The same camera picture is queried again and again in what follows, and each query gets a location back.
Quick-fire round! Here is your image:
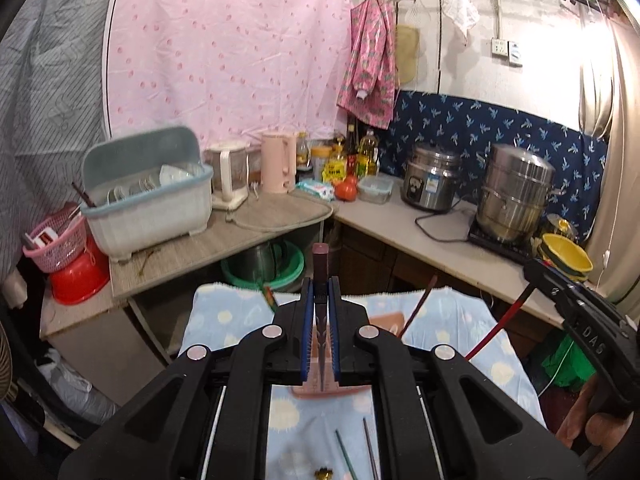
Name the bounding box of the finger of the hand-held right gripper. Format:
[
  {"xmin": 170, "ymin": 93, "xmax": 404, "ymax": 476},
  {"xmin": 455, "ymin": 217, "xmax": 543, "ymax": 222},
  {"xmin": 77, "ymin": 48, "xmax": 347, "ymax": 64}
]
[{"xmin": 523, "ymin": 258, "xmax": 589, "ymax": 322}]

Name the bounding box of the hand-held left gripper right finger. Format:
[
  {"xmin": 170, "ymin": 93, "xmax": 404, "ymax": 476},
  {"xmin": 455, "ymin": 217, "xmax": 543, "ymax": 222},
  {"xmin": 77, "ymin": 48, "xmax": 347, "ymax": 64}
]
[{"xmin": 326, "ymin": 276, "xmax": 587, "ymax": 480}]

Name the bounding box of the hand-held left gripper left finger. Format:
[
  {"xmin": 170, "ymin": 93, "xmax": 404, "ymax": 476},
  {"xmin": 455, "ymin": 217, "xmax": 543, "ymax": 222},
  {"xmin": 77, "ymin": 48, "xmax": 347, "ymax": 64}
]
[{"xmin": 57, "ymin": 276, "xmax": 317, "ymax": 480}]

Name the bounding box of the pink perforated utensil holder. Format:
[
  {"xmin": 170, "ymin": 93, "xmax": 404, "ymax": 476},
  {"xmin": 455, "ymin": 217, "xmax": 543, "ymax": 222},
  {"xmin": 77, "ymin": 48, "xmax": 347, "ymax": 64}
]
[{"xmin": 292, "ymin": 310, "xmax": 407, "ymax": 401}]

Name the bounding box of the dark purple chopstick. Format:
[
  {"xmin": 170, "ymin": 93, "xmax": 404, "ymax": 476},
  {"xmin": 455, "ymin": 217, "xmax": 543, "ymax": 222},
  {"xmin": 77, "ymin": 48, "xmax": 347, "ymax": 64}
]
[{"xmin": 311, "ymin": 242, "xmax": 331, "ymax": 391}]

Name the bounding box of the red chopstick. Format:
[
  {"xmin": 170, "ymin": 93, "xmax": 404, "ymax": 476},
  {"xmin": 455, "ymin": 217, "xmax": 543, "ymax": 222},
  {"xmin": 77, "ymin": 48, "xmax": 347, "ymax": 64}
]
[{"xmin": 464, "ymin": 282, "xmax": 532, "ymax": 362}]

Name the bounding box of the dark brown chopstick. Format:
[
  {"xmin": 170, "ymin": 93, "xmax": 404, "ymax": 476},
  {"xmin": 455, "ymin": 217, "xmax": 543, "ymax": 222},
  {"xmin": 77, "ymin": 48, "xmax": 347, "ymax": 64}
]
[{"xmin": 398, "ymin": 275, "xmax": 439, "ymax": 339}]

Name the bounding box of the plain green chopstick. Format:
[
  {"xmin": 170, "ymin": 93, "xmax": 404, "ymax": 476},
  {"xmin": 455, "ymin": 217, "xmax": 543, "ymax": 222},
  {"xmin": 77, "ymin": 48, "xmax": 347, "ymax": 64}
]
[{"xmin": 334, "ymin": 429, "xmax": 358, "ymax": 480}]

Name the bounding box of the person's right hand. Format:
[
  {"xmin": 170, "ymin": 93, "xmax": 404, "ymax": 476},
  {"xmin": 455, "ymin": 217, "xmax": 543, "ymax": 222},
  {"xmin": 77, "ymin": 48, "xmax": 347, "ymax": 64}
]
[{"xmin": 553, "ymin": 384, "xmax": 595, "ymax": 450}]

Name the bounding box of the stack of yellow green bowls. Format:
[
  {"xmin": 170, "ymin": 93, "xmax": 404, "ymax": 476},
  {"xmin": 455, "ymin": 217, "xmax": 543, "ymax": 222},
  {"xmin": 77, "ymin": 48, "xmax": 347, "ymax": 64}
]
[{"xmin": 537, "ymin": 232, "xmax": 595, "ymax": 283}]

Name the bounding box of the green plastic bag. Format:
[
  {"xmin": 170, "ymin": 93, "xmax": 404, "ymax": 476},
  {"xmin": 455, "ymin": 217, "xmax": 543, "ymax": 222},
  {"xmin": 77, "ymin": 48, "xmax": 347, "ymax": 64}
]
[{"xmin": 542, "ymin": 335, "xmax": 601, "ymax": 386}]

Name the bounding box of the green plastic basin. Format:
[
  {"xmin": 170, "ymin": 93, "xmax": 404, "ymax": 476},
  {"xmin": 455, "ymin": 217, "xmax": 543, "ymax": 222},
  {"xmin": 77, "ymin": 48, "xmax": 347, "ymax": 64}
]
[{"xmin": 220, "ymin": 240, "xmax": 306, "ymax": 293}]

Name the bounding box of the black induction cooker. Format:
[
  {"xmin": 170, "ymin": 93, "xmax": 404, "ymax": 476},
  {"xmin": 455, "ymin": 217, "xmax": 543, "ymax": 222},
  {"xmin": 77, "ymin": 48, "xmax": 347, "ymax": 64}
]
[{"xmin": 467, "ymin": 225, "xmax": 546, "ymax": 266}]

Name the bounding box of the blue dotted tablecloth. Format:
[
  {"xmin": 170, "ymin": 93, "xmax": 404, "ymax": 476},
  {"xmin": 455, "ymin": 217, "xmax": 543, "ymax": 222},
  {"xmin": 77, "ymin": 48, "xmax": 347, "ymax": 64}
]
[{"xmin": 177, "ymin": 282, "xmax": 548, "ymax": 480}]

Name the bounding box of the steel steamer pot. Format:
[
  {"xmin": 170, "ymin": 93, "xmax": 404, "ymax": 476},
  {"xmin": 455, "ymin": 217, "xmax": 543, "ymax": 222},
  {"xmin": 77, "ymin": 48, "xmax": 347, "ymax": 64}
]
[{"xmin": 475, "ymin": 142, "xmax": 568, "ymax": 245}]

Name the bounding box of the corner kitchen counter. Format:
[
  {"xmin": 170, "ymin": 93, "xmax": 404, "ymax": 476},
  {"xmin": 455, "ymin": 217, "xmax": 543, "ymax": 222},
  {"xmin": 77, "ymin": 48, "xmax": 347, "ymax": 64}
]
[{"xmin": 40, "ymin": 187, "xmax": 608, "ymax": 341}]

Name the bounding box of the beige curtain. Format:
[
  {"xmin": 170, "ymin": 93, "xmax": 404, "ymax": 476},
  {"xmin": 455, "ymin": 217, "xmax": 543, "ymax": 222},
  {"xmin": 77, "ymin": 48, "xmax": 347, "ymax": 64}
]
[{"xmin": 580, "ymin": 10, "xmax": 640, "ymax": 301}]

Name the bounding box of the red tomato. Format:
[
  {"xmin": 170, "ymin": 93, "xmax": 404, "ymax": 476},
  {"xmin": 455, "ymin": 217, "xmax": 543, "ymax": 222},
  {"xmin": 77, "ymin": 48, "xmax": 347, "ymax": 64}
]
[{"xmin": 334, "ymin": 176, "xmax": 360, "ymax": 202}]

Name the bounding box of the wet wipes packet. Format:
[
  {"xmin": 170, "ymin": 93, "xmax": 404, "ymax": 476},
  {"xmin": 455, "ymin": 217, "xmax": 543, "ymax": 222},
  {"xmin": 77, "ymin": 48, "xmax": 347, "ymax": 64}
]
[{"xmin": 296, "ymin": 178, "xmax": 336, "ymax": 201}]

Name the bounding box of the clear food container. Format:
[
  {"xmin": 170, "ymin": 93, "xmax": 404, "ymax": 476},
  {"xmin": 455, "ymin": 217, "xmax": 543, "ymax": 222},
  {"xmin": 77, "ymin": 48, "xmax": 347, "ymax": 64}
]
[{"xmin": 357, "ymin": 175, "xmax": 394, "ymax": 205}]

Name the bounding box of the steel rice cooker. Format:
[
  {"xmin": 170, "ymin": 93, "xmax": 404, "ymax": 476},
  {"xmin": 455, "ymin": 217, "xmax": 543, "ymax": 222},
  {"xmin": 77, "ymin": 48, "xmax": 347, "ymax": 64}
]
[{"xmin": 402, "ymin": 142, "xmax": 463, "ymax": 212}]

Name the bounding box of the yellow seasoning packet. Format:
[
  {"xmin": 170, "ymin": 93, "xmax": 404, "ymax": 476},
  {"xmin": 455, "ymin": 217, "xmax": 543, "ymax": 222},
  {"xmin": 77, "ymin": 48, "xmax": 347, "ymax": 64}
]
[{"xmin": 322, "ymin": 152, "xmax": 348, "ymax": 186}]

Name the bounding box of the pink electric kettle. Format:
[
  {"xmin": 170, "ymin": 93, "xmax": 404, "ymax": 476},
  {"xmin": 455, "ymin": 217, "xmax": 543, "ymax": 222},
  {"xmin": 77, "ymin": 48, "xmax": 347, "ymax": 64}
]
[{"xmin": 261, "ymin": 131, "xmax": 298, "ymax": 195}]

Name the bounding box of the cream can with yellow lid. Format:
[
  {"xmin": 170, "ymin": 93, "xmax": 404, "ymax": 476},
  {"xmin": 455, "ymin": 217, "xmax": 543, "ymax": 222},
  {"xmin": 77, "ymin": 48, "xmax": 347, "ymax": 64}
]
[{"xmin": 310, "ymin": 145, "xmax": 333, "ymax": 181}]

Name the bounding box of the white glass kettle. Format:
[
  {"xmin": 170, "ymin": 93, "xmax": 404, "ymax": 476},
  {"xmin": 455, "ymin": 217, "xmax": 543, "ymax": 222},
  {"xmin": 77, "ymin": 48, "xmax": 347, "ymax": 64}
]
[{"xmin": 204, "ymin": 141, "xmax": 251, "ymax": 211}]

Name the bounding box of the navy patterned cloth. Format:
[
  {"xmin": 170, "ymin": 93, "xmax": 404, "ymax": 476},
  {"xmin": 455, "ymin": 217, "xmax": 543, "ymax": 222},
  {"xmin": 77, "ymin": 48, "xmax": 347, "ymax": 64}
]
[{"xmin": 387, "ymin": 90, "xmax": 611, "ymax": 226}]

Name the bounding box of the cooking oil bottle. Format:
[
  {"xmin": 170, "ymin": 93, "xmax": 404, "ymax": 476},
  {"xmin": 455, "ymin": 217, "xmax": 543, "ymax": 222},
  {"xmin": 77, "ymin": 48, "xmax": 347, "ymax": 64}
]
[{"xmin": 357, "ymin": 129, "xmax": 381, "ymax": 177}]

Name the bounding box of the amber sauce bottle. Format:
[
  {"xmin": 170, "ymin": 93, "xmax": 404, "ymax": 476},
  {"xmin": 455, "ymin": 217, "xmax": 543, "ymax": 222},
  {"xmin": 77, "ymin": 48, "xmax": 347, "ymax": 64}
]
[{"xmin": 295, "ymin": 132, "xmax": 311, "ymax": 171}]

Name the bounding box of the dark sauce bottle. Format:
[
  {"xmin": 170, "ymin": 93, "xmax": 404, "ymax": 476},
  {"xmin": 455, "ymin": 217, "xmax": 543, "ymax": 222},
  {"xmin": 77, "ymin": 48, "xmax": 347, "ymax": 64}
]
[{"xmin": 345, "ymin": 125, "xmax": 360, "ymax": 178}]

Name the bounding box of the grey-blue dish drainer box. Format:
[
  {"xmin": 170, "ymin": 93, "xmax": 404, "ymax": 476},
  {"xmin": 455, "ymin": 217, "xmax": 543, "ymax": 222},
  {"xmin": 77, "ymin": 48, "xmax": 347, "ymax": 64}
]
[{"xmin": 80, "ymin": 126, "xmax": 215, "ymax": 263}]

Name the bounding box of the white bowl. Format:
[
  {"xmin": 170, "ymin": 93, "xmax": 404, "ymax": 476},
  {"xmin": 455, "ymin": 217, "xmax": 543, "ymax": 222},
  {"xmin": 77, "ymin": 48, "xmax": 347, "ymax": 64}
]
[{"xmin": 160, "ymin": 164, "xmax": 193, "ymax": 183}]

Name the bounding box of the red plastic basin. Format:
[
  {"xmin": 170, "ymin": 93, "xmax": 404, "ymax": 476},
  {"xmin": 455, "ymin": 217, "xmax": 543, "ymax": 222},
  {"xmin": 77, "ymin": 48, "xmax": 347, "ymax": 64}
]
[{"xmin": 47, "ymin": 245, "xmax": 111, "ymax": 306}]

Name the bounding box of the grey plastic bag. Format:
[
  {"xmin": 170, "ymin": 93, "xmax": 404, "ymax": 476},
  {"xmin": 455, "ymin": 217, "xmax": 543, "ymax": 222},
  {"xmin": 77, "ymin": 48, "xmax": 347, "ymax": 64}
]
[{"xmin": 37, "ymin": 355, "xmax": 118, "ymax": 426}]

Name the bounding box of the pink plastic basket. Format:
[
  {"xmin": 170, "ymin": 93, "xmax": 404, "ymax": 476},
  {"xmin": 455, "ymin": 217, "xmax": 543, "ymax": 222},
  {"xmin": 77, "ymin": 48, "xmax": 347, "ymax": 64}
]
[{"xmin": 21, "ymin": 205, "xmax": 88, "ymax": 273}]

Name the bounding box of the beige hanging board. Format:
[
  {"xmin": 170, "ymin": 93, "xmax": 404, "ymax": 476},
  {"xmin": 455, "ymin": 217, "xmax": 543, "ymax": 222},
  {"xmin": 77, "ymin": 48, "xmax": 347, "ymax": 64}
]
[{"xmin": 395, "ymin": 25, "xmax": 418, "ymax": 86}]

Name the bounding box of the pink floral garment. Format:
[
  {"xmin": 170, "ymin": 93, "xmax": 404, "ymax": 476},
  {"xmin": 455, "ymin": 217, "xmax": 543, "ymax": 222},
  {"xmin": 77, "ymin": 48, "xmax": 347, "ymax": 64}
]
[{"xmin": 336, "ymin": 0, "xmax": 398, "ymax": 130}]

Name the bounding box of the white hanging cloth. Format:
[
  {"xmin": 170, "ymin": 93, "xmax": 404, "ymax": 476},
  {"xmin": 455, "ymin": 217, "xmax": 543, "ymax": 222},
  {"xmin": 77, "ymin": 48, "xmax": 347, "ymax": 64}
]
[{"xmin": 442, "ymin": 0, "xmax": 481, "ymax": 43}]

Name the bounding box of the pink dotted curtain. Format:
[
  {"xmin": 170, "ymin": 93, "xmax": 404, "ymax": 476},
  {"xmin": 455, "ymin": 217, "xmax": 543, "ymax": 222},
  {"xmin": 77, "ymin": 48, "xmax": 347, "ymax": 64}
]
[{"xmin": 102, "ymin": 0, "xmax": 358, "ymax": 153}]

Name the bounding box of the white skimmer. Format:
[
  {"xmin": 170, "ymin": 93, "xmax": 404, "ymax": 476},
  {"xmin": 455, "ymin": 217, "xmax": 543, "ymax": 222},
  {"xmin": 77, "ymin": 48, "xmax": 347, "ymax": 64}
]
[{"xmin": 404, "ymin": 0, "xmax": 431, "ymax": 26}]

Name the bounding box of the grey striped curtain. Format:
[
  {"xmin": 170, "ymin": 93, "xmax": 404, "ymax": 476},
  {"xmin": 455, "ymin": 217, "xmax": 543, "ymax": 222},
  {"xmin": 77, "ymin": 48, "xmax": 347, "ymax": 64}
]
[{"xmin": 0, "ymin": 0, "xmax": 126, "ymax": 281}]

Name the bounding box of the grey kettle power cord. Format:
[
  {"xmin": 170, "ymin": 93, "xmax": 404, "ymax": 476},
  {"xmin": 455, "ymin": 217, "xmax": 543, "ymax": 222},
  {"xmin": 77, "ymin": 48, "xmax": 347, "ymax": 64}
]
[{"xmin": 225, "ymin": 199, "xmax": 335, "ymax": 233}]

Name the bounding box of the black power cable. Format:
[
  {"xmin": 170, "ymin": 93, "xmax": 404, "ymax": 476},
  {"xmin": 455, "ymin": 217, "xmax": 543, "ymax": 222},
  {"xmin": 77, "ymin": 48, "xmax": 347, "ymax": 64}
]
[{"xmin": 414, "ymin": 199, "xmax": 483, "ymax": 245}]

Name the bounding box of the dark wooden utensil handle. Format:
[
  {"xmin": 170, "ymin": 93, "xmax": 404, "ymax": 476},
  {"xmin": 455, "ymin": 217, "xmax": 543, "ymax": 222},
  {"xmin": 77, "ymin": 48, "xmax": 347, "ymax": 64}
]
[{"xmin": 71, "ymin": 182, "xmax": 97, "ymax": 208}]

